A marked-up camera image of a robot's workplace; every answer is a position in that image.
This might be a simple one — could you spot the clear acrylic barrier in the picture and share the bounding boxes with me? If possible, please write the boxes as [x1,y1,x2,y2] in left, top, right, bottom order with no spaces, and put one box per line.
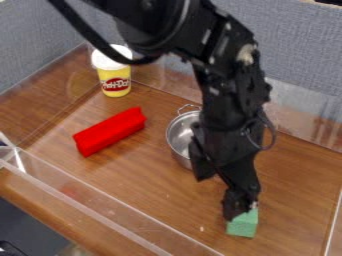
[0,46,342,256]

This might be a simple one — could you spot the red rectangular block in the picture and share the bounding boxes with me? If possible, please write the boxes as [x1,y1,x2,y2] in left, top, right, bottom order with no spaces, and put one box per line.
[73,107,147,157]

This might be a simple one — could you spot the black cable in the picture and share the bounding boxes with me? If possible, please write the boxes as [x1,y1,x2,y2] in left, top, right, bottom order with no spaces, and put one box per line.
[46,0,158,66]

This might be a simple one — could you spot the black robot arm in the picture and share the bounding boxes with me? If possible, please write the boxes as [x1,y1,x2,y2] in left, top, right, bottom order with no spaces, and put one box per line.
[83,0,273,220]

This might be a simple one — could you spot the small steel pot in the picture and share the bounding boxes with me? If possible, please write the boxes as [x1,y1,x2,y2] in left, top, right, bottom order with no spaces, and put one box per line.
[166,104,202,169]

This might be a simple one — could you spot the green foam cube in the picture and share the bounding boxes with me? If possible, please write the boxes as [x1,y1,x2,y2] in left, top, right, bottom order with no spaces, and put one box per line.
[226,209,260,238]

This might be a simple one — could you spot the yellow Play-Doh can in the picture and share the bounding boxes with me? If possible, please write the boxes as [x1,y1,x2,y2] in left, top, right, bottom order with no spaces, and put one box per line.
[91,49,131,97]

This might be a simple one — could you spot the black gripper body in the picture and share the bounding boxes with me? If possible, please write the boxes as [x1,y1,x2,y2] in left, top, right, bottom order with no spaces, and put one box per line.
[188,109,278,201]

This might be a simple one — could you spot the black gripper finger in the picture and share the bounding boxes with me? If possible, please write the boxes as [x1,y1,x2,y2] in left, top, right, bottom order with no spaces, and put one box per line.
[222,189,258,221]

